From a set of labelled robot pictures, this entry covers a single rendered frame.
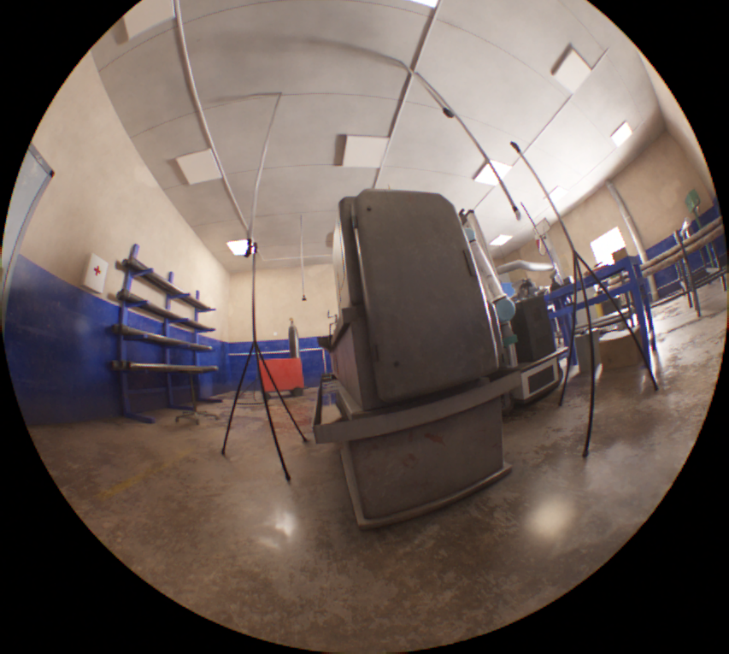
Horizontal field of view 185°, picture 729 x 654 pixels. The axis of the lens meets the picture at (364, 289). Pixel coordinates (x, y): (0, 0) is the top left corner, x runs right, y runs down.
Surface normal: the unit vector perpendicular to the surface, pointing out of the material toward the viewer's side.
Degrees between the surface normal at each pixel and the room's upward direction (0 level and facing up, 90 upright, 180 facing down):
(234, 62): 180
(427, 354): 90
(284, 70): 180
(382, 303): 90
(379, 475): 90
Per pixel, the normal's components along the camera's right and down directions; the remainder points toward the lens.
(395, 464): 0.18, -0.31
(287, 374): 0.50, -0.32
